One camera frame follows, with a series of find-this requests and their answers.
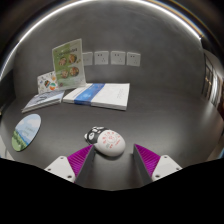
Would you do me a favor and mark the white panda-print computer mouse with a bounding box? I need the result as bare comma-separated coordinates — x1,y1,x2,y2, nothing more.
83,125,127,158

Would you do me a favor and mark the grey cover book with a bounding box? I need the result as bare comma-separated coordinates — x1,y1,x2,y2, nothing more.
21,89,65,114

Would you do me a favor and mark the white card with colourful stickers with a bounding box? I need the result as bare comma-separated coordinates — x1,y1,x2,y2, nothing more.
36,70,59,95

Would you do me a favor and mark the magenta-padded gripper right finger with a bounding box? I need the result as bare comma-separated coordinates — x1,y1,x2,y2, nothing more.
133,143,183,187

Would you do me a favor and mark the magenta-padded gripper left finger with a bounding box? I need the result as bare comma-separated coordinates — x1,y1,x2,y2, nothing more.
44,144,97,188

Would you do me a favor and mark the green food menu sign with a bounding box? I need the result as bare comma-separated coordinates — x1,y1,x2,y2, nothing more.
51,38,87,91

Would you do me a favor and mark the white book with blue stripe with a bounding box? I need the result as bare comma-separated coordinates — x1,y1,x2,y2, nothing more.
62,82,131,111

